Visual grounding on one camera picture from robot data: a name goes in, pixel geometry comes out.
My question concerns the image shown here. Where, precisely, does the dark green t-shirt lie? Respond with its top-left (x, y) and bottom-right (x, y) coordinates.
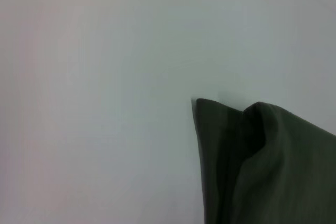
top-left (195, 98), bottom-right (336, 224)

